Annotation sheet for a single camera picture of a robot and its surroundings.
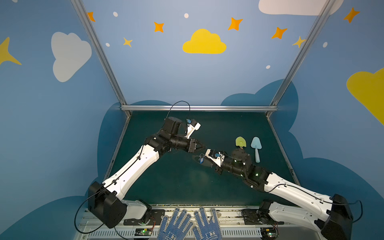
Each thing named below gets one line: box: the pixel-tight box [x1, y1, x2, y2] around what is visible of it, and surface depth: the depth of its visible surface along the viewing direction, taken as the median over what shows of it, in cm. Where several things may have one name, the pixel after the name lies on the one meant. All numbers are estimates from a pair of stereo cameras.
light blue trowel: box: [250, 136, 262, 163], surface depth 104 cm
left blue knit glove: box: [157, 207, 194, 240], surface depth 73 cm
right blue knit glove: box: [192, 206, 223, 240], surface depth 73 cm
